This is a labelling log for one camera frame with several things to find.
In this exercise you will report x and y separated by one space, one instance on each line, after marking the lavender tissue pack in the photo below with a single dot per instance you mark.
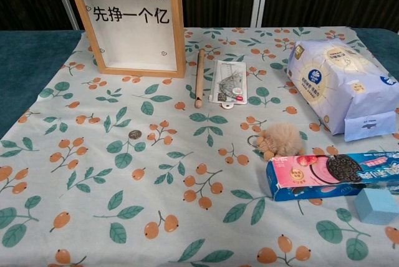
336 86

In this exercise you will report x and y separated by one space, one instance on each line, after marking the clear packet with cat card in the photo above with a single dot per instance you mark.
229 83

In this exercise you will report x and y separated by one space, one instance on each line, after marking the silver coin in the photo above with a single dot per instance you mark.
135 135

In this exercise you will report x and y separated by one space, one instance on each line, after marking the wooden frame money box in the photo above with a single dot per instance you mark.
179 30

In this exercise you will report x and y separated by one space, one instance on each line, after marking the blue pink cookie box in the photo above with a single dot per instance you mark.
311 176

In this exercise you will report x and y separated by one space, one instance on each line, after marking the teal table cover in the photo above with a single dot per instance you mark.
31 67

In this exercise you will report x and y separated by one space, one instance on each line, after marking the wooden stick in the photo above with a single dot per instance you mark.
199 80

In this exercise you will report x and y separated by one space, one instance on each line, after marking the light blue cube block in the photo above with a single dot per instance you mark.
377 207

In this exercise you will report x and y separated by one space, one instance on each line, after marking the floral leaf tablecloth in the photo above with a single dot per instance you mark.
187 154

